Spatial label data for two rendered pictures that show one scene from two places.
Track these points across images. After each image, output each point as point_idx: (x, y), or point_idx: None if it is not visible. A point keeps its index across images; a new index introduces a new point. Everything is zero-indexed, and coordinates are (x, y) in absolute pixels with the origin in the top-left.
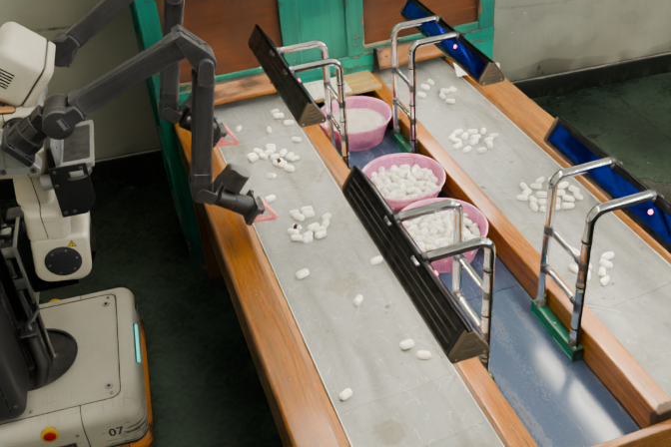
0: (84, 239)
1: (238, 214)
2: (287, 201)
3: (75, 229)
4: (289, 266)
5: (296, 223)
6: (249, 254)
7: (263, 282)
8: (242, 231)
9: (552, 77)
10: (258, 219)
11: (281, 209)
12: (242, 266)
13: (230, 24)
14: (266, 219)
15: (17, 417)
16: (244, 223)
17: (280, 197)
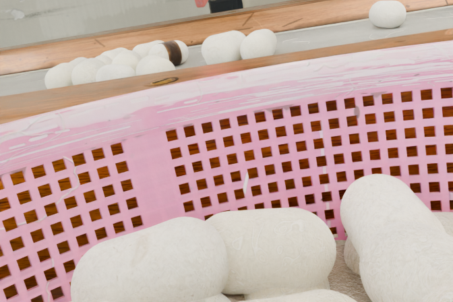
0: None
1: (303, 1)
2: (378, 38)
3: None
4: (27, 78)
5: (171, 41)
6: (116, 31)
7: (3, 50)
8: (215, 15)
9: None
10: None
11: (326, 40)
12: (88, 34)
13: None
14: None
15: None
16: (254, 11)
17: (416, 29)
